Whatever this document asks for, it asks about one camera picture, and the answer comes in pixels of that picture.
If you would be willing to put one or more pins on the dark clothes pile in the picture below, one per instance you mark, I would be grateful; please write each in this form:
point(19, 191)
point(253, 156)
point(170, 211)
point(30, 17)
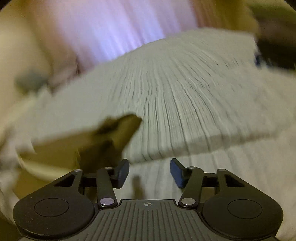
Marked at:
point(277, 46)

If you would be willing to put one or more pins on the brown sweater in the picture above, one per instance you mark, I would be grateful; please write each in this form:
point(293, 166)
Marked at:
point(69, 148)

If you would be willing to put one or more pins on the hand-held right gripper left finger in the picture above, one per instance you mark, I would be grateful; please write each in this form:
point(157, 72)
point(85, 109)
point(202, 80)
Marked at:
point(123, 172)

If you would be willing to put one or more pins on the grey pillow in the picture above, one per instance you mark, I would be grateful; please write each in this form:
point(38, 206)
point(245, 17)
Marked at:
point(31, 81)

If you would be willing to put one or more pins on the pink pillow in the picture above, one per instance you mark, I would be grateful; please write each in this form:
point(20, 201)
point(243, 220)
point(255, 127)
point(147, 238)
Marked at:
point(64, 74)

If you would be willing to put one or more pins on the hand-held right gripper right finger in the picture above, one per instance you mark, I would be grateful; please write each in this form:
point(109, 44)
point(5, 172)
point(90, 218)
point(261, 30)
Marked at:
point(176, 172)

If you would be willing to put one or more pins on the pink curtain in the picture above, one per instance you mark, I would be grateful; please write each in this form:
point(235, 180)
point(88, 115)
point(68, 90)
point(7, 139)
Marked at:
point(115, 23)

